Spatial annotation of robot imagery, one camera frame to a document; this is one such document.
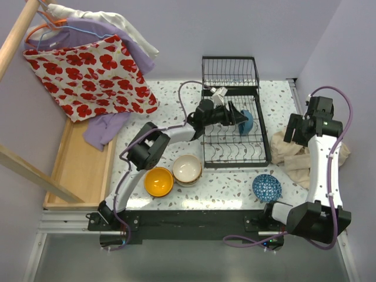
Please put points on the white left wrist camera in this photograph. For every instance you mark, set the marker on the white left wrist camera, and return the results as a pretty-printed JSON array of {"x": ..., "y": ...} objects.
[{"x": 218, "y": 95}]

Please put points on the orange clothes hanger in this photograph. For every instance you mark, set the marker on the orange clothes hanger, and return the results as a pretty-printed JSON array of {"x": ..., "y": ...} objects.
[{"x": 51, "y": 23}]

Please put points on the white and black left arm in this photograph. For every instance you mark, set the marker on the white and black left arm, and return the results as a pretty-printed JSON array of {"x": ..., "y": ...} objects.
[{"x": 149, "y": 145}]

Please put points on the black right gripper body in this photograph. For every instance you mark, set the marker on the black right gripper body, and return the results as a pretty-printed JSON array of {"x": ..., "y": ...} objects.
[{"x": 296, "y": 121}]

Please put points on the lilac purple shirt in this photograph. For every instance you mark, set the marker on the lilac purple shirt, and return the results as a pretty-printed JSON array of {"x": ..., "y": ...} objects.
[{"x": 103, "y": 128}]

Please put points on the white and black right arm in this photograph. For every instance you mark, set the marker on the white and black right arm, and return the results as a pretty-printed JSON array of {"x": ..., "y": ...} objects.
[{"x": 321, "y": 218}]

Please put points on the red poppy print cloth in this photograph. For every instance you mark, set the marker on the red poppy print cloth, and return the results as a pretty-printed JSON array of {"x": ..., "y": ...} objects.
[{"x": 93, "y": 79}]

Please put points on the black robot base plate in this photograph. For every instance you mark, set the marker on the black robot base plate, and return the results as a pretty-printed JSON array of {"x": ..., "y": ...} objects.
[{"x": 140, "y": 225}]

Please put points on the beige crumpled cloth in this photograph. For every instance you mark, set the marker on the beige crumpled cloth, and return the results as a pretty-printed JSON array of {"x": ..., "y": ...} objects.
[{"x": 296, "y": 159}]

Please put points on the solid blue bowl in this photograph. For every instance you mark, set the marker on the solid blue bowl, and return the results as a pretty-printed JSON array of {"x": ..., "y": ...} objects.
[{"x": 246, "y": 127}]

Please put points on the blue wire clothes hanger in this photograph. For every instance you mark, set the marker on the blue wire clothes hanger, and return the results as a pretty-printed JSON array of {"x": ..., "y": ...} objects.
[{"x": 74, "y": 32}]

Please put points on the wooden clothes rail frame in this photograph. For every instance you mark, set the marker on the wooden clothes rail frame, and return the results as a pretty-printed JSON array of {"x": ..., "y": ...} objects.
[{"x": 31, "y": 123}]

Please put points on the blue triangle pattern bowl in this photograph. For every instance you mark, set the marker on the blue triangle pattern bowl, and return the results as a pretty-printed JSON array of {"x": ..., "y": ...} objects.
[{"x": 266, "y": 188}]

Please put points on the orange yellow bowl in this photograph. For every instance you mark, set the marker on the orange yellow bowl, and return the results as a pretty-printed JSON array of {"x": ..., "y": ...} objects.
[{"x": 158, "y": 182}]

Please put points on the light wooden tray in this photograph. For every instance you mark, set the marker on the light wooden tray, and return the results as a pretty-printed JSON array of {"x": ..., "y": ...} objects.
[{"x": 82, "y": 169}]

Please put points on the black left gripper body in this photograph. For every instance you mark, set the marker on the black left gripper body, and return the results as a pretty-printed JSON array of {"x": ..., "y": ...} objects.
[{"x": 230, "y": 112}]

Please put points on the cream white bowl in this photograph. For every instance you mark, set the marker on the cream white bowl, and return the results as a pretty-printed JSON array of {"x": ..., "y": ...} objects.
[{"x": 187, "y": 170}]

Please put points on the white hanging garment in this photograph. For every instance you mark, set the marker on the white hanging garment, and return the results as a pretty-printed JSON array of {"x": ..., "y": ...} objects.
[{"x": 117, "y": 20}]

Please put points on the black wire dish rack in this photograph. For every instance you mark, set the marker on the black wire dish rack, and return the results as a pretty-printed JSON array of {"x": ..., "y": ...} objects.
[{"x": 240, "y": 140}]

